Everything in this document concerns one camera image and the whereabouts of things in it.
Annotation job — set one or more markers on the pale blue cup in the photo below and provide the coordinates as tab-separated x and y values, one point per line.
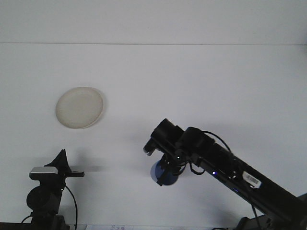
154	172

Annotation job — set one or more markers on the white printed paper sheet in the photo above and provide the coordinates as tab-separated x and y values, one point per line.
115	227

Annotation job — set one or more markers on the pale round plate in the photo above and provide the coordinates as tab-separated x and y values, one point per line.
79	107

